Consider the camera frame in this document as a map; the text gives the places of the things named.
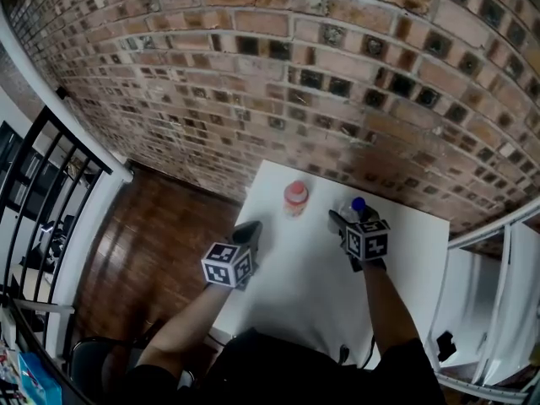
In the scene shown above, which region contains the white table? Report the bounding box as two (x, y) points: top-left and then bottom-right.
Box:
(209, 159), (451, 371)

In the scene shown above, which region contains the white metal frame board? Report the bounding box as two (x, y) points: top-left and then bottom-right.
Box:
(424, 195), (540, 401)

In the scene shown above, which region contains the person's left forearm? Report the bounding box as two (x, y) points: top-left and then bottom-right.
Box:
(137, 282), (237, 375)

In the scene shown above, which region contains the blue cap clear bottle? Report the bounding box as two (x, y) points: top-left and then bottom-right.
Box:
(339, 197), (367, 226)

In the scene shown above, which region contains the black chair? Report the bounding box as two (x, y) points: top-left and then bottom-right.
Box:
(68, 336), (147, 398)

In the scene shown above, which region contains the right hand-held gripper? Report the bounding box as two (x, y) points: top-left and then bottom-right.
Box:
(328, 206), (390, 273)

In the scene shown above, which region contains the white railing post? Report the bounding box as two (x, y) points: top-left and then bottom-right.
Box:
(45, 170), (135, 359)

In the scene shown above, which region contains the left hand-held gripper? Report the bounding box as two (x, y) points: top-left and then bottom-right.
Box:
(201, 220), (264, 291)

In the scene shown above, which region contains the person's right forearm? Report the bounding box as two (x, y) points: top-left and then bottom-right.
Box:
(361, 266), (424, 350)

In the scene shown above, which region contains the black metal railing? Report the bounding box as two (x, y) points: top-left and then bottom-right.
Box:
(0, 105), (116, 311)

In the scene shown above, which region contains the person's black shirt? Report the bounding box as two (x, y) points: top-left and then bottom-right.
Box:
(121, 326), (448, 405)

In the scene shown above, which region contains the red cap orange bottle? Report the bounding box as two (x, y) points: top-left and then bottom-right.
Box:
(283, 181), (308, 219)

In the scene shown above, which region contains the white handrail pipe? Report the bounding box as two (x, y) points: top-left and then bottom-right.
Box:
(0, 9), (135, 183)

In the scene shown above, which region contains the small black device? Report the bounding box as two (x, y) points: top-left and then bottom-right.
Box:
(435, 331), (457, 361)

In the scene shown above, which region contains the blue printed box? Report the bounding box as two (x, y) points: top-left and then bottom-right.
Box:
(16, 351), (64, 405)

